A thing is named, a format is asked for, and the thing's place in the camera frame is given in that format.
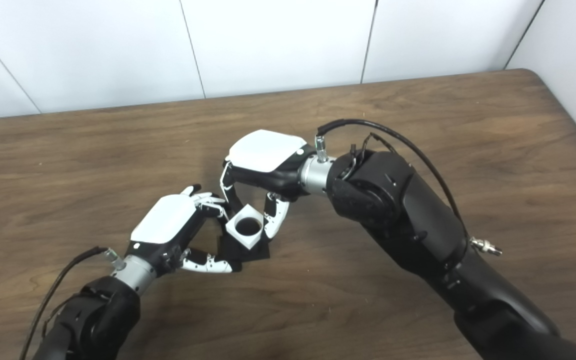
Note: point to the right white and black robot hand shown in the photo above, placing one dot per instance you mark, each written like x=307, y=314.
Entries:
x=265, y=150

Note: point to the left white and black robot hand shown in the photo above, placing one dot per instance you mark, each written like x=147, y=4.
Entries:
x=165, y=220

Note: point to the white square piece with hole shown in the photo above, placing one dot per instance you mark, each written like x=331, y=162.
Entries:
x=240, y=240

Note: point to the black peg with square base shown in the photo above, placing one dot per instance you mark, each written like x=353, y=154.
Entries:
x=258, y=254

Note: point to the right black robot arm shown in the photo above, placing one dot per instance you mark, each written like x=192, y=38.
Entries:
x=418, y=220

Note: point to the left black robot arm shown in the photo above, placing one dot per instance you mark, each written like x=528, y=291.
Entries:
x=93, y=320

